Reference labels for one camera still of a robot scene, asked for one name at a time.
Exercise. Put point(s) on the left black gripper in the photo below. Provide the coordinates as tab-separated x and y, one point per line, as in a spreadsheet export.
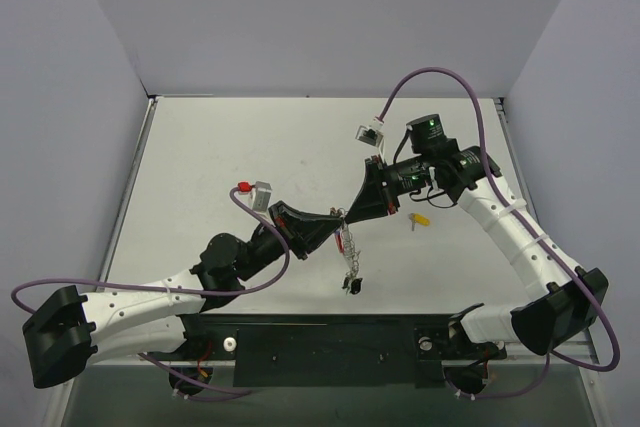
286	229

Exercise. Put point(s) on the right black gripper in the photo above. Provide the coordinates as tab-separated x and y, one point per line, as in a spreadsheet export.
379	187

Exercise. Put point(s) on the red handled metal key organizer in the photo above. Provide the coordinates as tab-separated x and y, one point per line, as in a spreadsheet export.
346	244

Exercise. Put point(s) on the yellow tag key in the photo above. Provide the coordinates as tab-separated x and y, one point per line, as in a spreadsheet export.
417	220

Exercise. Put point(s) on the black key tag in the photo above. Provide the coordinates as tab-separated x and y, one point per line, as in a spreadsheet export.
352	286

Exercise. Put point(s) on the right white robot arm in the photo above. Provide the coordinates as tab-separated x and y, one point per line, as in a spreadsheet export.
563	295

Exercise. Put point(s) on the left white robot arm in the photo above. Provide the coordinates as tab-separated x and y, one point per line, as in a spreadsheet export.
72	329

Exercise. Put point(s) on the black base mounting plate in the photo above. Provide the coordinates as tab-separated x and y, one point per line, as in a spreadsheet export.
305	350

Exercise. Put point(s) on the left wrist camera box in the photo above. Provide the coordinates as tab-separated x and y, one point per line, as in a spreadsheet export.
258	195

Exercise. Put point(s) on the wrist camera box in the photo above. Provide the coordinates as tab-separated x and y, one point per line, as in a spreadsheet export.
258	195
371	134

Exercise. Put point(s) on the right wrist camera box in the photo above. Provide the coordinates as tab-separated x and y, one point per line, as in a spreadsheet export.
371	134

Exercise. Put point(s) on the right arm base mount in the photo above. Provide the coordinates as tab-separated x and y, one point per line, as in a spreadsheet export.
446	357

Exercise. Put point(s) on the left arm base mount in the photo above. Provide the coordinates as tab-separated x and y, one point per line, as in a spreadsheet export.
193	382

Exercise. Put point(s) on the aluminium rail frame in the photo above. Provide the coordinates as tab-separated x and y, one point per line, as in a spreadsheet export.
270	206

